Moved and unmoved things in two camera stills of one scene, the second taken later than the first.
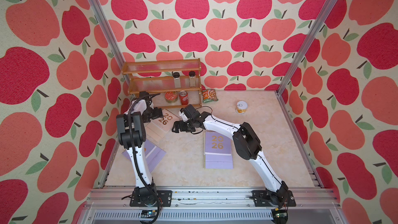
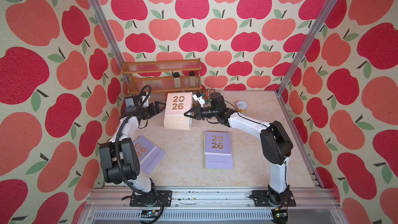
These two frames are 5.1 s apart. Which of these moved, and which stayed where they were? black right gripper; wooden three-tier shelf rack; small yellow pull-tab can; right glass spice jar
Moved: black right gripper
Stayed: right glass spice jar; wooden three-tier shelf rack; small yellow pull-tab can
